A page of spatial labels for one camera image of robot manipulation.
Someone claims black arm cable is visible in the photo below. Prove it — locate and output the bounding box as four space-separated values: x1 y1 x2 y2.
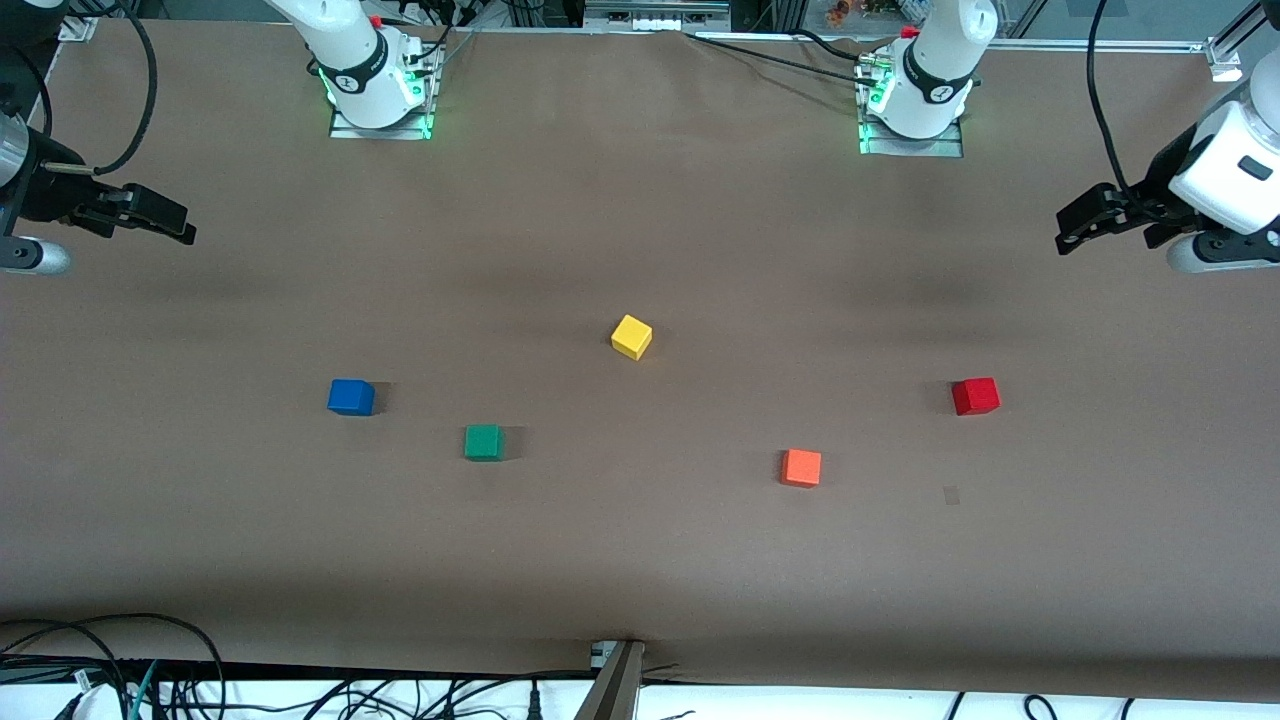
1085 0 1151 201
40 0 161 179

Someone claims red wooden block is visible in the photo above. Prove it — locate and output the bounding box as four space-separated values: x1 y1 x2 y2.
951 377 1001 416

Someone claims black base cable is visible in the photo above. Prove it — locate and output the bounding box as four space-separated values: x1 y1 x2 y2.
790 28 866 63
685 30 881 86

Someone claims black table edge bar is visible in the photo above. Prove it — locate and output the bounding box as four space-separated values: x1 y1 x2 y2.
0 655 601 687

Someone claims blue wooden block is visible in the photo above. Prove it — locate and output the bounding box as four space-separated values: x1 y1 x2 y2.
327 378 376 417

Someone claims aluminium frame rail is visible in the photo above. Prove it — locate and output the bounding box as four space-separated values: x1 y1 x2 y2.
965 38 1211 53

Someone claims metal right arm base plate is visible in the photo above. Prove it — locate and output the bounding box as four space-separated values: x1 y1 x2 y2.
328 45 442 141

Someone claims black looped floor cable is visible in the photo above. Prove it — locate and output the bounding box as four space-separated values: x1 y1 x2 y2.
0 613 227 720

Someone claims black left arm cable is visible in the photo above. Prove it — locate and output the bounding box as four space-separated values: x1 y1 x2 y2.
1085 0 1151 201

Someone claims brown table cover mat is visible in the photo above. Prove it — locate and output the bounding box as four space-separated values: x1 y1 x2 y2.
0 20 1280 701

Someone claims grey slanted support beam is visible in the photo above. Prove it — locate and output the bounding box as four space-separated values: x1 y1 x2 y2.
575 640 647 720

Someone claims yellow wooden block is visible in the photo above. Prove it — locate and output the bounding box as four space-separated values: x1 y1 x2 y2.
611 314 654 361

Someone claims grey power strip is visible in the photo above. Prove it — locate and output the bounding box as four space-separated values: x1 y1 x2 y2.
585 0 731 31

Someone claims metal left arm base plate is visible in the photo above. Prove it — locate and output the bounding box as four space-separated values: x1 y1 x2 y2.
858 55 966 158

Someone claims teal cable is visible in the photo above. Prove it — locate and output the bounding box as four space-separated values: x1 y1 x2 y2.
128 660 161 720

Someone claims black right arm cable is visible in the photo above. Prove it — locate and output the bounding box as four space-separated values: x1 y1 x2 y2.
40 0 161 179

